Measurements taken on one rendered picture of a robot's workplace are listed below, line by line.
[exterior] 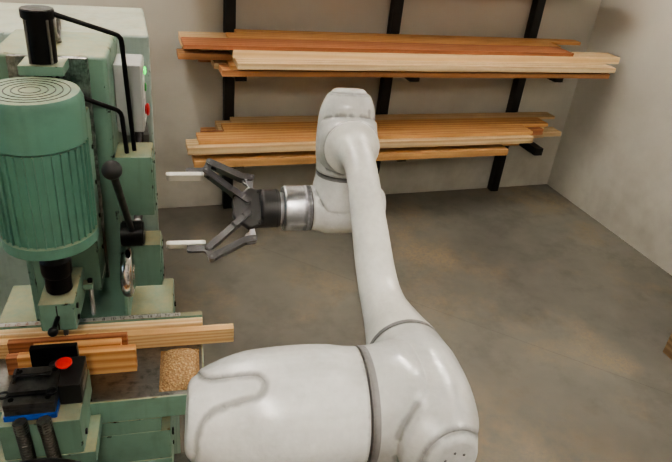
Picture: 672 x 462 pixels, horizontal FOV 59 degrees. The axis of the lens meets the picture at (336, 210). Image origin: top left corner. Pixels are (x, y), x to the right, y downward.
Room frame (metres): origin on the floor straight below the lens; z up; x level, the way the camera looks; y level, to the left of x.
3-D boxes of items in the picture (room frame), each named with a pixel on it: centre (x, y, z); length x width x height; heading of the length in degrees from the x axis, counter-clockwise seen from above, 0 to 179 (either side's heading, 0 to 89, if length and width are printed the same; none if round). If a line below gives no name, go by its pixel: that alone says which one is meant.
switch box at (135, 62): (1.34, 0.51, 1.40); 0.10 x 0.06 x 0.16; 16
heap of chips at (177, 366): (0.97, 0.31, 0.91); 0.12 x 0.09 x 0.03; 16
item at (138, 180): (1.24, 0.47, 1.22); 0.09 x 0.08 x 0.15; 16
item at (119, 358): (0.93, 0.51, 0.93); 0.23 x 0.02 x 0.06; 106
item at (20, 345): (0.98, 0.55, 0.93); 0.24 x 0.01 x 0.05; 106
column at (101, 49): (1.27, 0.64, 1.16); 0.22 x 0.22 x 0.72; 16
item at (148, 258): (1.21, 0.46, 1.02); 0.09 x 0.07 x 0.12; 106
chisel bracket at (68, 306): (1.01, 0.57, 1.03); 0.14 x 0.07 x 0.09; 16
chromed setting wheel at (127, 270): (1.15, 0.48, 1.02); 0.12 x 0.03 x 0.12; 16
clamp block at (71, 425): (0.81, 0.52, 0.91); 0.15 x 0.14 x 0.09; 106
